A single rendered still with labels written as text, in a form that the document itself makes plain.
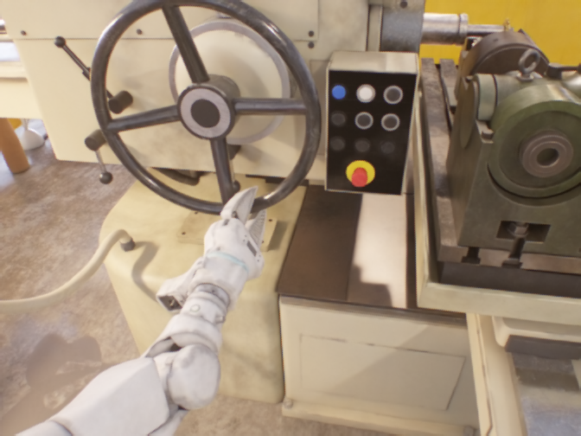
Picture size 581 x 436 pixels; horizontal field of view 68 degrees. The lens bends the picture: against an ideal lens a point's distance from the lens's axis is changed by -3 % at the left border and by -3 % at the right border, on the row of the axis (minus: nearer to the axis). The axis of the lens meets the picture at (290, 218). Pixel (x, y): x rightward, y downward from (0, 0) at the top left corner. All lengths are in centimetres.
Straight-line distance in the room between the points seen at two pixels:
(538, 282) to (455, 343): 44
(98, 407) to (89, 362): 168
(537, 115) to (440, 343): 78
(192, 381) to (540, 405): 76
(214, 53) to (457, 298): 67
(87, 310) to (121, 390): 189
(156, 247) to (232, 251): 96
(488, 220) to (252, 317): 81
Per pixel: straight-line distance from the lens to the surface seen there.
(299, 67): 63
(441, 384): 157
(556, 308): 103
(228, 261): 62
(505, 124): 83
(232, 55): 78
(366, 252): 147
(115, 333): 219
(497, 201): 88
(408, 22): 96
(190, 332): 54
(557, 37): 351
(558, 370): 115
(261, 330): 147
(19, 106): 167
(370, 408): 173
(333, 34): 86
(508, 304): 101
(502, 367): 114
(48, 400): 209
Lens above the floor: 158
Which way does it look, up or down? 37 degrees down
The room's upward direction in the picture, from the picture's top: 2 degrees counter-clockwise
